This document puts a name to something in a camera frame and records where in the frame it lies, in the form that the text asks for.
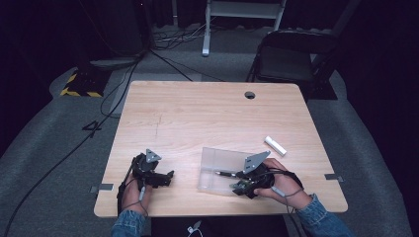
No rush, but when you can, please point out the black pen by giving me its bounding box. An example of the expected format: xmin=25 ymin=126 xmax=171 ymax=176
xmin=214 ymin=169 xmax=239 ymax=178

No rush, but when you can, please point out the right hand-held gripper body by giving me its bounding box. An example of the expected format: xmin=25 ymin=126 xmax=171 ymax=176
xmin=242 ymin=150 xmax=277 ymax=198

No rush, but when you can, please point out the white metal desk frame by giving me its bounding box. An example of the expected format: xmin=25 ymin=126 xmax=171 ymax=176
xmin=201 ymin=0 xmax=288 ymax=58

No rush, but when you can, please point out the clear plastic pencil case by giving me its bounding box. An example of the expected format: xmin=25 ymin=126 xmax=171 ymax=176
xmin=197 ymin=146 xmax=262 ymax=198

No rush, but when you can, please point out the person's right hand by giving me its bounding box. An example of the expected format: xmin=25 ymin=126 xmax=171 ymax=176
xmin=253 ymin=158 xmax=312 ymax=210

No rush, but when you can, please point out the person's left hand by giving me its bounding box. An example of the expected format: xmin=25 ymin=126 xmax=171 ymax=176
xmin=121 ymin=173 xmax=153 ymax=214

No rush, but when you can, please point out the left hand-held gripper cable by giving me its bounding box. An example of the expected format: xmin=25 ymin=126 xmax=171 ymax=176
xmin=116 ymin=157 xmax=150 ymax=218

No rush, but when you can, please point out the thin black floor cable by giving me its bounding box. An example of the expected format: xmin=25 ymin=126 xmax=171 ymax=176
xmin=148 ymin=48 xmax=195 ymax=82

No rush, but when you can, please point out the long black floor cable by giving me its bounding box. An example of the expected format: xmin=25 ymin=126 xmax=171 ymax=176
xmin=2 ymin=60 xmax=141 ymax=237

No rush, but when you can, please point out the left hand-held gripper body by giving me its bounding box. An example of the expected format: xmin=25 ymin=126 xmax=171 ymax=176
xmin=132 ymin=148 xmax=163 ymax=189

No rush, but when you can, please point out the grey tape piece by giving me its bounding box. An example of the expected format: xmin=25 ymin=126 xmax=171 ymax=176
xmin=90 ymin=183 xmax=115 ymax=194
xmin=323 ymin=173 xmax=345 ymax=184

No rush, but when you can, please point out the white plug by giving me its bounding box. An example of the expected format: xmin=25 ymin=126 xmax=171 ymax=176
xmin=186 ymin=220 xmax=204 ymax=237

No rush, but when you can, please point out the hand-held gripper cable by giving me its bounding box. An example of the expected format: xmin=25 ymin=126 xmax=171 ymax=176
xmin=263 ymin=167 xmax=305 ymax=215
xmin=116 ymin=157 xmax=150 ymax=218

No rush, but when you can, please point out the black folding chair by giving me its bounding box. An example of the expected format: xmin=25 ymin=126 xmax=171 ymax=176
xmin=245 ymin=29 xmax=341 ymax=101

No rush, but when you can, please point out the bundle of floor cables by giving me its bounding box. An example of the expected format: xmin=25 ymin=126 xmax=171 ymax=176
xmin=153 ymin=22 xmax=213 ymax=51

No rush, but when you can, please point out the right hand-held gripper cable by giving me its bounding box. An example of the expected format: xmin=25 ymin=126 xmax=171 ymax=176
xmin=263 ymin=167 xmax=305 ymax=215

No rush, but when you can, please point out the grey green correction tape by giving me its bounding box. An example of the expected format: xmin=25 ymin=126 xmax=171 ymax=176
xmin=229 ymin=180 xmax=252 ymax=193

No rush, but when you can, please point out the white cylindrical stick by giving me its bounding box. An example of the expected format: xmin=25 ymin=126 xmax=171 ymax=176
xmin=263 ymin=135 xmax=288 ymax=157

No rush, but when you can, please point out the black yellow striped base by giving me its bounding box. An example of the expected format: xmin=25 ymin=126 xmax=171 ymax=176
xmin=59 ymin=69 xmax=112 ymax=99

